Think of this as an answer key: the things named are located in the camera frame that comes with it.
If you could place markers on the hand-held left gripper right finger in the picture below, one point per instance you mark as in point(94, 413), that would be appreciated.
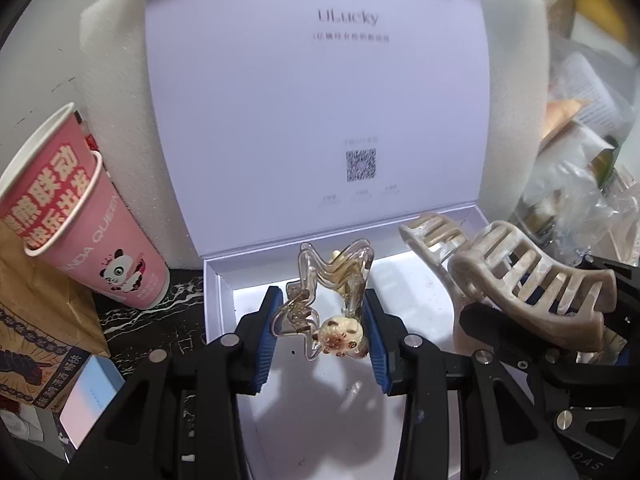
point(380, 345)

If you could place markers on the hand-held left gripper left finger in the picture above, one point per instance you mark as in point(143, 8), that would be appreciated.
point(267, 340)

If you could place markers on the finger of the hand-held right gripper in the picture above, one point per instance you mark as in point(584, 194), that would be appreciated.
point(627, 300)
point(482, 327)

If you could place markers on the amber transparent bear hair clip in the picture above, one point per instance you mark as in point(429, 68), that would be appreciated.
point(345, 337)

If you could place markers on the beige marbled claw hair clip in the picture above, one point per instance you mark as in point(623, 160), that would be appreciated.
point(500, 265)

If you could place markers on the small pastel box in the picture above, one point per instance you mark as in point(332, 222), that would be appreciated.
point(90, 400)

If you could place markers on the lavender gift box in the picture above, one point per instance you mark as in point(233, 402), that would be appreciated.
point(300, 110)

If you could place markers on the clear plastic bag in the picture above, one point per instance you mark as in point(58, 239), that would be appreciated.
point(565, 175)

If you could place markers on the pink panda print paper cup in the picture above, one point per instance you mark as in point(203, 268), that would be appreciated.
point(115, 260)

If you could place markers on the white paper leaflet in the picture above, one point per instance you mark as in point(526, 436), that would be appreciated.
point(585, 85)

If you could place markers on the brown printed paper bag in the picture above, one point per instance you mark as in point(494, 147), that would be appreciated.
point(30, 310)

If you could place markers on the pink red banner paper cup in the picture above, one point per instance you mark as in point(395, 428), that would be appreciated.
point(45, 185)

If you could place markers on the white foam block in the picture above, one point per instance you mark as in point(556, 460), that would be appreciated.
point(120, 85)

